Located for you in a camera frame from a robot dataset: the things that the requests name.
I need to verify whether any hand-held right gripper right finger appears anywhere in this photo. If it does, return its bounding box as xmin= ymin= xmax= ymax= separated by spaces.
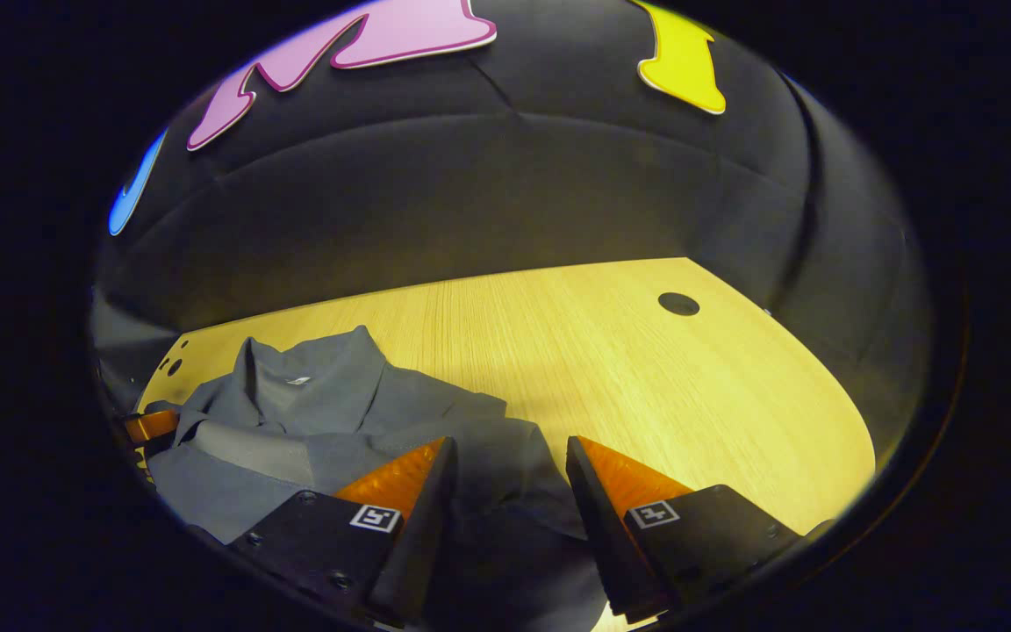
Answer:
xmin=565 ymin=435 xmax=805 ymax=625

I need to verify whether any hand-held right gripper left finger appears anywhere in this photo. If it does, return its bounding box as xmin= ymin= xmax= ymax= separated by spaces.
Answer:
xmin=229 ymin=436 xmax=458 ymax=626

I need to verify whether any grey collared shirt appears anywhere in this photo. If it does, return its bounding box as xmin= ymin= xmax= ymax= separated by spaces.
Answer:
xmin=144 ymin=325 xmax=612 ymax=632

